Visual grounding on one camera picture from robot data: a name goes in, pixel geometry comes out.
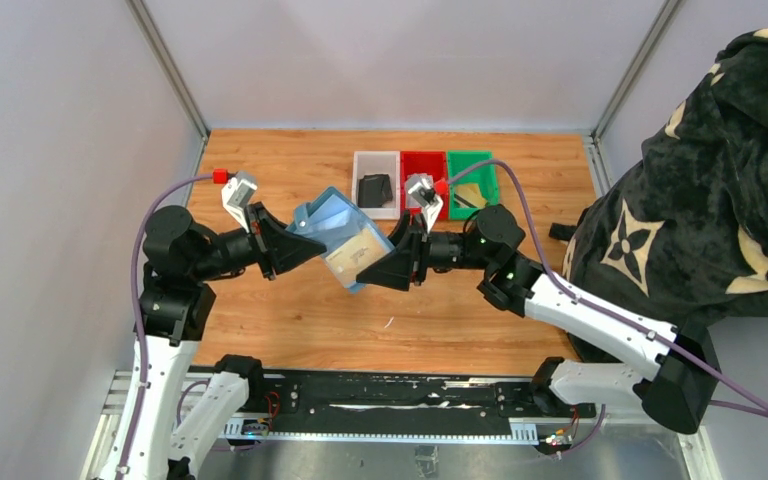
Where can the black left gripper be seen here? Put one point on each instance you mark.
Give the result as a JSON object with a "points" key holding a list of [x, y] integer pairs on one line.
{"points": [[263, 240]]}

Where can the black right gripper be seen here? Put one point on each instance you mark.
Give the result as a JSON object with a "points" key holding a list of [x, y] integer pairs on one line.
{"points": [[416, 252]]}

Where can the gold credit card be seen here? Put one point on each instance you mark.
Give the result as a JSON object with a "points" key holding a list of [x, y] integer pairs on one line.
{"points": [[355, 255]]}

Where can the blue card holder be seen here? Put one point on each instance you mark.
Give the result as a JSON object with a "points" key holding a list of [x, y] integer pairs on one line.
{"points": [[332, 218]]}

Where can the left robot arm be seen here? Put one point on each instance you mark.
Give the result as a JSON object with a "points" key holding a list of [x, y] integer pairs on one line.
{"points": [[183, 257]]}

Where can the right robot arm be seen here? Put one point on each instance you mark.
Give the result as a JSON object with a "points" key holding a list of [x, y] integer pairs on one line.
{"points": [[665, 371]]}

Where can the cards in green bin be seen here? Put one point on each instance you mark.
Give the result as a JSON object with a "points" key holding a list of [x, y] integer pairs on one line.
{"points": [[469, 196]]}

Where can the black wallet in white bin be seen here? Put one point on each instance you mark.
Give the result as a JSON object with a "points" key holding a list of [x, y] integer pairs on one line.
{"points": [[374, 191]]}

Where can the white plastic bin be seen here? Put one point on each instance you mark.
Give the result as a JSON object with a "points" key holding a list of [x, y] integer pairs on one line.
{"points": [[373, 162]]}

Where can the red plastic bin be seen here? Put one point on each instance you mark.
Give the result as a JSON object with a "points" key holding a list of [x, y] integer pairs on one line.
{"points": [[433, 163]]}

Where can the green plastic bin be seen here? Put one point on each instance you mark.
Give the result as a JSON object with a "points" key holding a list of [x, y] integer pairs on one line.
{"points": [[485, 176]]}

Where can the black floral blanket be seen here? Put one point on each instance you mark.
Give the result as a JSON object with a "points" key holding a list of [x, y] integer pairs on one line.
{"points": [[682, 236]]}

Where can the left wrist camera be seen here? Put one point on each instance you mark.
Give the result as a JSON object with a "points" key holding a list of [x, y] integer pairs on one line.
{"points": [[236, 195]]}

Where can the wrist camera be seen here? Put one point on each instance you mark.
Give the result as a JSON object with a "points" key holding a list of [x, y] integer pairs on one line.
{"points": [[421, 189], [236, 195]]}

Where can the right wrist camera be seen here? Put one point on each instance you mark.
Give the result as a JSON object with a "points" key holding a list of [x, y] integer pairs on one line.
{"points": [[421, 189]]}

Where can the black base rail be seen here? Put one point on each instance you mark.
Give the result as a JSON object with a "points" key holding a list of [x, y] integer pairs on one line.
{"points": [[348, 405]]}

